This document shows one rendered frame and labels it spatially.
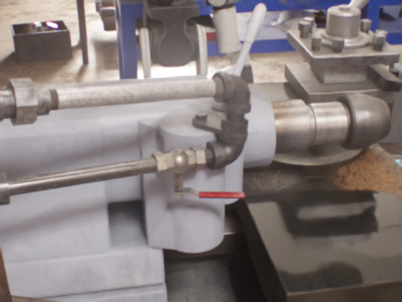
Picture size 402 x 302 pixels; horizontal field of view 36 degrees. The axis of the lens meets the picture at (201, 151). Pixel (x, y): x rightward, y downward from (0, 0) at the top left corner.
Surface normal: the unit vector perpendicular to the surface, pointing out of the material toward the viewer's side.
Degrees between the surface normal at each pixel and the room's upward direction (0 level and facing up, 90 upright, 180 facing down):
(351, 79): 90
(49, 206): 70
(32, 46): 90
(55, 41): 90
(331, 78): 90
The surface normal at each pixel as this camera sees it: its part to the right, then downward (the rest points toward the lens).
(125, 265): 0.16, -0.02
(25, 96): 0.47, -0.18
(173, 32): 0.18, 0.40
